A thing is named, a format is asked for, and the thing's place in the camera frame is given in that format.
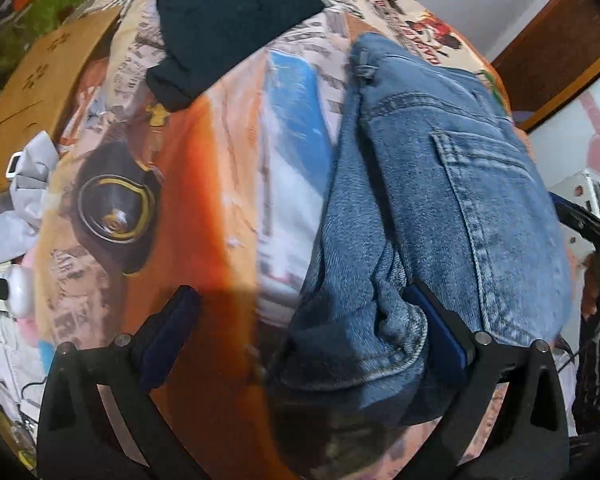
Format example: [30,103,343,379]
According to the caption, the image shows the blue denim jeans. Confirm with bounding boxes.
[270,34,572,427]

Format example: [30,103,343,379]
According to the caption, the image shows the white plastic bag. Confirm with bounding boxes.
[0,130,59,263]

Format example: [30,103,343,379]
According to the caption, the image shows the newspaper print bed blanket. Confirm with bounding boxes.
[34,0,533,479]

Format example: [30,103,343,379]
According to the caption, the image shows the green storage bag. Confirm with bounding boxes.
[0,0,84,79]

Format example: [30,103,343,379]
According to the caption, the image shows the black folded garment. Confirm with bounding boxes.
[146,0,324,112]

